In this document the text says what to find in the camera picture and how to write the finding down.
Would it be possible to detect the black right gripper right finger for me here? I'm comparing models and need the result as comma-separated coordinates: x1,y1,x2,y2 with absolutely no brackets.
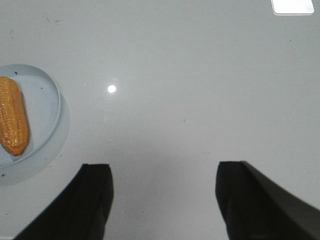
215,161,320,240

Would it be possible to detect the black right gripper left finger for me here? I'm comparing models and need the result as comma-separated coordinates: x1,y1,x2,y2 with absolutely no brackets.
15,164,114,240

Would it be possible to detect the orange corn cob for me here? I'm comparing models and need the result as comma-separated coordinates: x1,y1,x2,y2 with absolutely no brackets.
0,76,29,156

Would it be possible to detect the light blue round plate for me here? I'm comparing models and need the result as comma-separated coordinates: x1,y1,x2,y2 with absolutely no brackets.
0,64,61,168

